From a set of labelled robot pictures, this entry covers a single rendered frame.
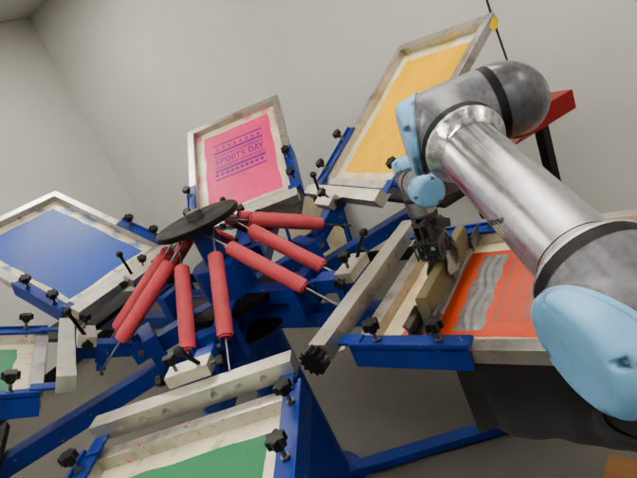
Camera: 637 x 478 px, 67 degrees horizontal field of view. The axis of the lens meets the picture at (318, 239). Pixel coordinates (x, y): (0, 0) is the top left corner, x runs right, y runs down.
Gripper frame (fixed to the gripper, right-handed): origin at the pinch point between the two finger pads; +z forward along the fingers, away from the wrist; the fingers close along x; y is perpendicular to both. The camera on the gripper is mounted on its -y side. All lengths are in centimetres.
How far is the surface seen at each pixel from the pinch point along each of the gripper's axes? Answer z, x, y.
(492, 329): 5.2, 14.4, 17.8
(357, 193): -15, -42, -40
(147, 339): -4, -94, 33
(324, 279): -3.2, -38.7, 2.5
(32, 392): -16, -89, 70
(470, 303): 4.5, 7.1, 8.0
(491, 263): 4.5, 8.4, -11.7
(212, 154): -39, -153, -88
